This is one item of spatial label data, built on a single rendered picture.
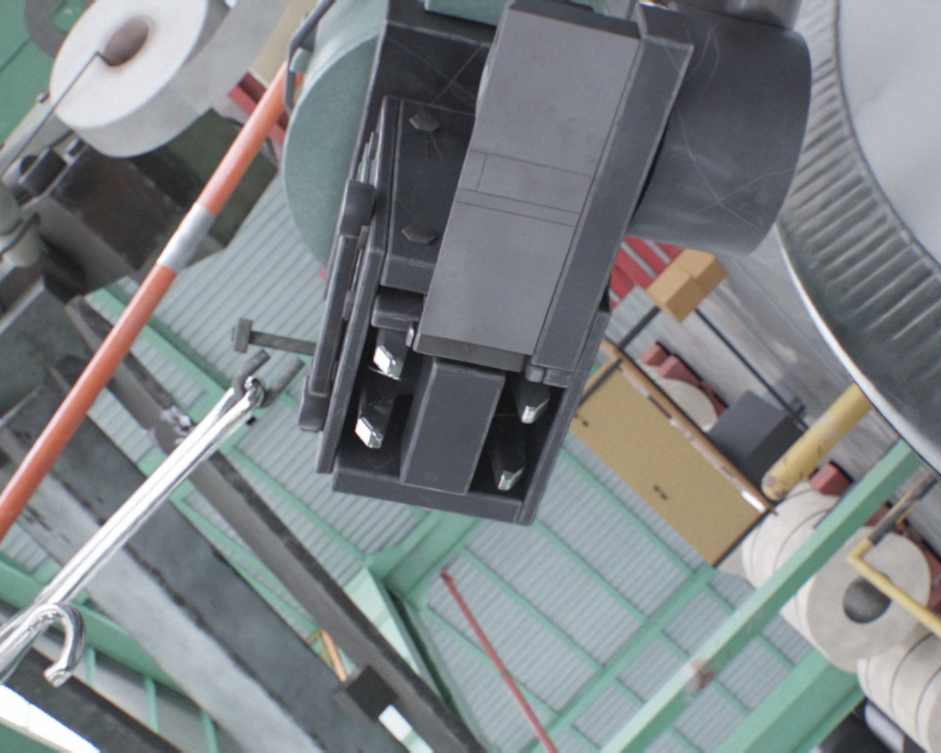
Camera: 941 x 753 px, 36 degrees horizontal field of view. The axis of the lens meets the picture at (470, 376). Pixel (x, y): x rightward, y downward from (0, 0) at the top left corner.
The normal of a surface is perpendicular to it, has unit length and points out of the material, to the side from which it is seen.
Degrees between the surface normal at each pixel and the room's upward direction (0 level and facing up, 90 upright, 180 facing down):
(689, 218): 51
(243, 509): 33
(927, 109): 90
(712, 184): 68
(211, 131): 125
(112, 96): 90
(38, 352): 90
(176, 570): 140
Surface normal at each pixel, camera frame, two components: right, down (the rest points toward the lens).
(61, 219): -0.43, 0.76
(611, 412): 0.27, 0.29
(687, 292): 0.49, 0.49
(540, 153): 0.00, 0.62
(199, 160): 0.62, -0.18
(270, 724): -0.35, 0.58
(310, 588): -0.60, 0.59
